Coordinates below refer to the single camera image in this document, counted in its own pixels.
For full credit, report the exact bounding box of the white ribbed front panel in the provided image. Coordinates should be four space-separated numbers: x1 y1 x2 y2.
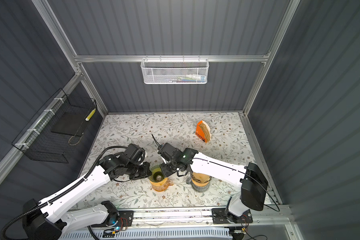
55 227 233 240

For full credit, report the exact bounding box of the floral table mat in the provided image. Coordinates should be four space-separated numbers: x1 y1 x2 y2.
74 113 255 210

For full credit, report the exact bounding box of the grey glass carafe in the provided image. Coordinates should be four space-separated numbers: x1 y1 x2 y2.
186 177 210 193

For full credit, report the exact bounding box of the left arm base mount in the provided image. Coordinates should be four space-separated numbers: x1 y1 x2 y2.
91 211 135 228

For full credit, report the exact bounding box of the black corrugated cable hose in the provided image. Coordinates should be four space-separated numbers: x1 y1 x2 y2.
0 146 128 240

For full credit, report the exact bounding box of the orange glass carafe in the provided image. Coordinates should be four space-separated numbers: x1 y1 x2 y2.
150 178 174 192

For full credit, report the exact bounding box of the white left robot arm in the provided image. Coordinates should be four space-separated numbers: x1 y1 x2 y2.
22 144 151 240

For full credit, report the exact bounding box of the orange coffee filter box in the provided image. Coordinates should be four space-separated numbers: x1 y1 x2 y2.
195 121 212 143

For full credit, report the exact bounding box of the white wire mesh basket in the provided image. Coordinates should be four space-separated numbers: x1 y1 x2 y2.
141 59 210 85

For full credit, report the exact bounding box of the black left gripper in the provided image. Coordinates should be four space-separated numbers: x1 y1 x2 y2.
126 161 154 179

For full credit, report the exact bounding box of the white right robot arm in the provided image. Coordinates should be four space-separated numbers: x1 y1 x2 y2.
158 143 269 217

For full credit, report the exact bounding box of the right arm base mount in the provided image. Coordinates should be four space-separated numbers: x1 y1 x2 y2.
211 208 253 225

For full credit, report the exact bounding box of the black wire basket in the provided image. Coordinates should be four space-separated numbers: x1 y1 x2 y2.
12 91 97 164

